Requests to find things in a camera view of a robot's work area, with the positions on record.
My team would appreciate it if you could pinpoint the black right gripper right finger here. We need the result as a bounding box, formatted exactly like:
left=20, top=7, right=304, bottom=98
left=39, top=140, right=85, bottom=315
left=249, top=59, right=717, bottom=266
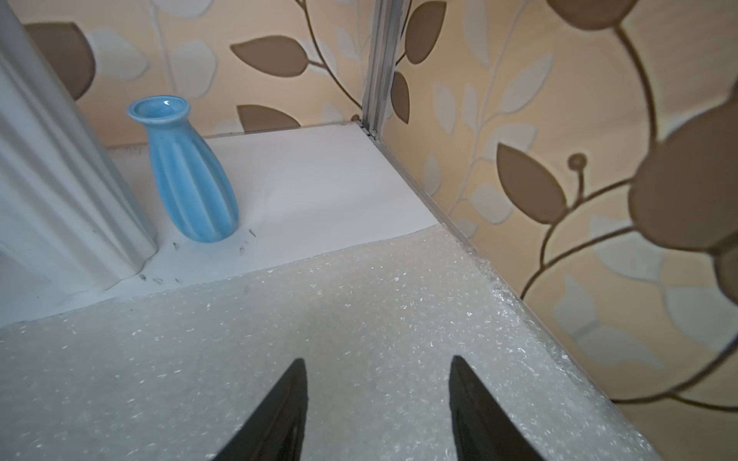
left=449, top=355, right=543, bottom=461

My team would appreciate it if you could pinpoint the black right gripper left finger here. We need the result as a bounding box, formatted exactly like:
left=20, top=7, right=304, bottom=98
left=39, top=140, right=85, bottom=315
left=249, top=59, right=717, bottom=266
left=214, top=358, right=309, bottom=461

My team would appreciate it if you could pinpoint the light blue vase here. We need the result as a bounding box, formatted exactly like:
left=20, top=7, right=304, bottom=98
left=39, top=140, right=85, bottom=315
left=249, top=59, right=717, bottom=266
left=127, top=95, right=239, bottom=243

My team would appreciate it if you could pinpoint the white ribbed vase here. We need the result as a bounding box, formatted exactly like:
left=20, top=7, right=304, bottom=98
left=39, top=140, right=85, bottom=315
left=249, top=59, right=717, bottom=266
left=1, top=2, right=158, bottom=294

